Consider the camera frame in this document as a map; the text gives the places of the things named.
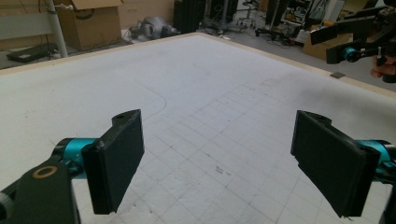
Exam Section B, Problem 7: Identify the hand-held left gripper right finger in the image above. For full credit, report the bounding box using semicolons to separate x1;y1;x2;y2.
290;109;396;218

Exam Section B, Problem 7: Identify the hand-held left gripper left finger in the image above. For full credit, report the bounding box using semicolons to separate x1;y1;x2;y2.
8;108;146;224

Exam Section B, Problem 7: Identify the brown cardboard box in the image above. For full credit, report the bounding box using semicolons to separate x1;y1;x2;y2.
118;0;176;31
54;0;124;52
302;26;354;62

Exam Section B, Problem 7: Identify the office stool with castors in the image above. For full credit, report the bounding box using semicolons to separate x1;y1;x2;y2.
236;0;261;30

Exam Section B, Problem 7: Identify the white foam mat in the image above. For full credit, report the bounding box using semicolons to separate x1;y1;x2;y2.
0;33;396;224

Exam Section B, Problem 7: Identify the flat black device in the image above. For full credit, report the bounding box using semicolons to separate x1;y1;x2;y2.
6;43;59;63

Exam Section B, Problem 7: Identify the grey rounded device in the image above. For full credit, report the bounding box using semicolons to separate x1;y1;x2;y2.
129;16;181;41

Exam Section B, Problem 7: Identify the white desk leg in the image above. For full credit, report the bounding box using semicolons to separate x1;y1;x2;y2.
45;0;69;59

